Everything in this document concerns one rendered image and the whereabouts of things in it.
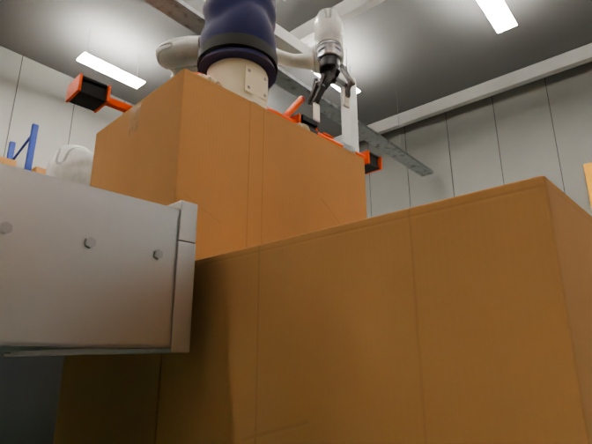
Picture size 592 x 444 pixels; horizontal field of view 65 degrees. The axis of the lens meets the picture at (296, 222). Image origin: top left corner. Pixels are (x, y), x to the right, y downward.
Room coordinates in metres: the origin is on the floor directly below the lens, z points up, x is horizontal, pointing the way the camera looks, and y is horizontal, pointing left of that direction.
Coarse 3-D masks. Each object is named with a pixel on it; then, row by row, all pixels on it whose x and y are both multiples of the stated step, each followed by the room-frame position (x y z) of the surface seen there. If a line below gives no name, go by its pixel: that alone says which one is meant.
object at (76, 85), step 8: (80, 80) 1.05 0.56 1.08; (88, 80) 1.07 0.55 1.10; (72, 88) 1.08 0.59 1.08; (80, 88) 1.05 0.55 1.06; (88, 88) 1.08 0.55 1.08; (96, 88) 1.09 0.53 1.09; (104, 88) 1.11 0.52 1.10; (72, 96) 1.08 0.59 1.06; (80, 96) 1.08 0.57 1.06; (88, 96) 1.08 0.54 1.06; (96, 96) 1.09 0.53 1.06; (104, 96) 1.11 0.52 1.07; (80, 104) 1.12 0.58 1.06; (88, 104) 1.12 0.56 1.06; (96, 104) 1.12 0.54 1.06; (104, 104) 1.12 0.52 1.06; (96, 112) 1.16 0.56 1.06
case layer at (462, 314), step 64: (512, 192) 0.39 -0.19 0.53; (256, 256) 0.63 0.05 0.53; (320, 256) 0.55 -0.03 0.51; (384, 256) 0.49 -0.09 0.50; (448, 256) 0.44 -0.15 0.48; (512, 256) 0.40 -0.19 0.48; (576, 256) 0.42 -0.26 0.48; (192, 320) 0.73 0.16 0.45; (256, 320) 0.63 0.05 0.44; (320, 320) 0.55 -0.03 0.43; (384, 320) 0.49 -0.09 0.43; (448, 320) 0.44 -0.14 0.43; (512, 320) 0.40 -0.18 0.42; (576, 320) 0.39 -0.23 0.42; (64, 384) 1.04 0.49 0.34; (128, 384) 0.85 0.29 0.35; (192, 384) 0.72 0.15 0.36; (256, 384) 0.62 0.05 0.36; (320, 384) 0.55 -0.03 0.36; (384, 384) 0.49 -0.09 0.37; (448, 384) 0.45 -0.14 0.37; (512, 384) 0.41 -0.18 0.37; (576, 384) 0.37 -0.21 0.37
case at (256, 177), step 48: (192, 96) 0.81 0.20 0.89; (240, 96) 0.90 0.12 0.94; (96, 144) 1.06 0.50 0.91; (144, 144) 0.89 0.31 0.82; (192, 144) 0.81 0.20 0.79; (240, 144) 0.90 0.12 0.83; (288, 144) 1.00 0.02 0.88; (336, 144) 1.13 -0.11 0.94; (144, 192) 0.87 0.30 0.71; (192, 192) 0.82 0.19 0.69; (240, 192) 0.90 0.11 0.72; (288, 192) 1.00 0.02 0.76; (336, 192) 1.13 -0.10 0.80; (240, 240) 0.91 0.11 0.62
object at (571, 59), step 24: (0, 0) 6.13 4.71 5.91; (360, 0) 6.26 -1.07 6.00; (384, 0) 6.15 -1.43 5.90; (312, 24) 6.91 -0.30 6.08; (576, 48) 7.76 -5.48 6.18; (528, 72) 8.34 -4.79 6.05; (552, 72) 8.12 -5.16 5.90; (456, 96) 9.31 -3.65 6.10; (480, 96) 9.00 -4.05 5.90; (384, 120) 10.52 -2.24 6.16; (408, 120) 10.10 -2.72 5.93
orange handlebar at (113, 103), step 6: (198, 72) 1.02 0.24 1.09; (108, 102) 1.14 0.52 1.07; (114, 102) 1.15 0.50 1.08; (120, 102) 1.16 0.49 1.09; (114, 108) 1.17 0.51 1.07; (120, 108) 1.17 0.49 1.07; (126, 108) 1.17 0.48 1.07; (270, 108) 1.19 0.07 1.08; (282, 114) 1.23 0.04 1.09; (294, 120) 1.27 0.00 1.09; (318, 132) 1.34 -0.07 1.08; (330, 138) 1.38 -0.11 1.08; (342, 144) 1.43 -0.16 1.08; (360, 156) 1.50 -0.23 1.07
